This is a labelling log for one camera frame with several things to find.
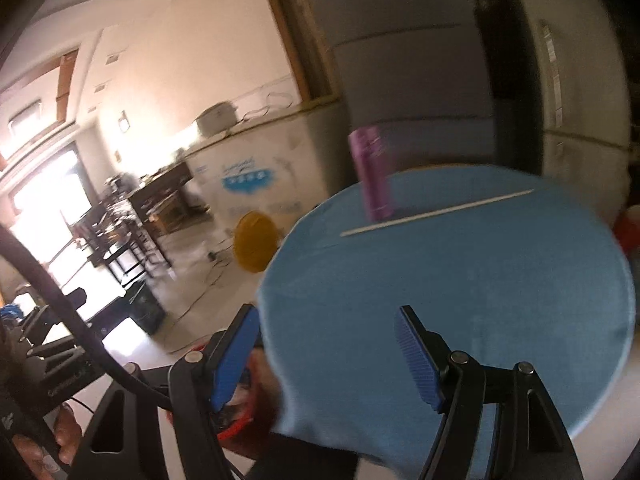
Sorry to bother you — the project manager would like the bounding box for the white chest freezer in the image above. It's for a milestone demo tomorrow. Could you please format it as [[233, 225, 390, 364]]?
[[186, 99, 355, 233]]

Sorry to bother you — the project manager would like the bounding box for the silver two-door refrigerator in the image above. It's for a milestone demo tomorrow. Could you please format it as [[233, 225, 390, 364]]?
[[520, 0, 630, 224]]

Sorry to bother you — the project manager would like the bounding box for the blue round tablecloth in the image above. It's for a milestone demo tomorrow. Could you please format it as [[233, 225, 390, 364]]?
[[258, 166, 636, 479]]

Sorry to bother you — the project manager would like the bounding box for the long white stick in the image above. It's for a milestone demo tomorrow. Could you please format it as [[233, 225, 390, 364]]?
[[341, 188, 536, 237]]

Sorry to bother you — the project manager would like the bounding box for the grey three-door refrigerator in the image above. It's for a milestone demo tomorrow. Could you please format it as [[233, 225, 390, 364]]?
[[311, 0, 496, 170]]

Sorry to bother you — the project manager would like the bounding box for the white rice cooker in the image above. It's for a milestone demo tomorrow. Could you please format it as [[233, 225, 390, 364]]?
[[195, 101, 239, 138]]

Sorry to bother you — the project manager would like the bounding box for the red plastic trash basket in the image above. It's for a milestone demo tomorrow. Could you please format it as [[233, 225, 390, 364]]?
[[217, 342, 281, 456]]

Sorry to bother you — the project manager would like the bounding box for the red plastic bag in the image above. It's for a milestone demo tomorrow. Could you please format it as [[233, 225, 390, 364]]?
[[613, 205, 640, 256]]

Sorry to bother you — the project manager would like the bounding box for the dark wooden table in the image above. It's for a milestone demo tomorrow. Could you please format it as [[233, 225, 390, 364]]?
[[74, 160, 212, 286]]

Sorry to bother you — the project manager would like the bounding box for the person's hand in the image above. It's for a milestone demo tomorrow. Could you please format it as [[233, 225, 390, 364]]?
[[12, 401, 84, 480]]

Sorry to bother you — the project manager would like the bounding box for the purple thermos bottle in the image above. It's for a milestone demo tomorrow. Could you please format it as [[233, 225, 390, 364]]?
[[348, 126, 393, 222]]

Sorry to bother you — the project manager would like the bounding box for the yellow round stool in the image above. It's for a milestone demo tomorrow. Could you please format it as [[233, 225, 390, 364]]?
[[232, 210, 280, 273]]

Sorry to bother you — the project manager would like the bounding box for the black crate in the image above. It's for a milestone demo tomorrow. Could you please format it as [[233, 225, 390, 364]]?
[[96, 278, 167, 337]]

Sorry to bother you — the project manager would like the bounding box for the black cable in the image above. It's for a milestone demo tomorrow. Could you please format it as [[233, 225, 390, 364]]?
[[0, 223, 174, 411]]

